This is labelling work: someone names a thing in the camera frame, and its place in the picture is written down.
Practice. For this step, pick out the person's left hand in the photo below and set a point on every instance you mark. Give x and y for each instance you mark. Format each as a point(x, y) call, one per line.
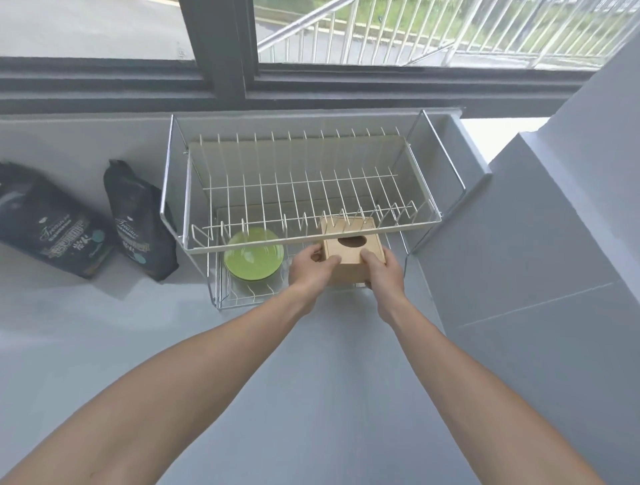
point(307, 272)

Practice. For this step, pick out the person's right hand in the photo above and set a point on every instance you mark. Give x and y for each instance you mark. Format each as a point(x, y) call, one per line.
point(386, 272)

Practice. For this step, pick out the person's right thumb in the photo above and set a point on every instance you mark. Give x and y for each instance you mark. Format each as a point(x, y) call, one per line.
point(369, 260)

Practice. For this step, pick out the person's left thumb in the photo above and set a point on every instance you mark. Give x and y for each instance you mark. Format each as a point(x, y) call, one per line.
point(330, 260)

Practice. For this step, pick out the wooden tissue box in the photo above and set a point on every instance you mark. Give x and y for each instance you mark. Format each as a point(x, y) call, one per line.
point(354, 252)

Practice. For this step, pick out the person's right forearm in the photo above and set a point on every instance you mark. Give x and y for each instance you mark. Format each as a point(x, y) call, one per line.
point(480, 394)

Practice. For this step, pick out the person's left forearm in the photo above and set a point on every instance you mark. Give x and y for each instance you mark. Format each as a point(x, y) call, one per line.
point(150, 394)

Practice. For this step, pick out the green plate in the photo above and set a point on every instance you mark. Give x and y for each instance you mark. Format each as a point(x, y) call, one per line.
point(253, 261)

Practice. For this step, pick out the small black printed bag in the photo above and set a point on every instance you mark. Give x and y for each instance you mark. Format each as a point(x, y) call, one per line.
point(142, 227)

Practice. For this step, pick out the white metal railing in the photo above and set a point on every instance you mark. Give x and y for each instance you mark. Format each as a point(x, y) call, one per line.
point(430, 30)

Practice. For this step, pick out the large black printed bag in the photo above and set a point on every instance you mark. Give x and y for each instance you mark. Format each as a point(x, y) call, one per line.
point(45, 225)

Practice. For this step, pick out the dark window frame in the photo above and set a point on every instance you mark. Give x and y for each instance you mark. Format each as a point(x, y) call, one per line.
point(280, 75)

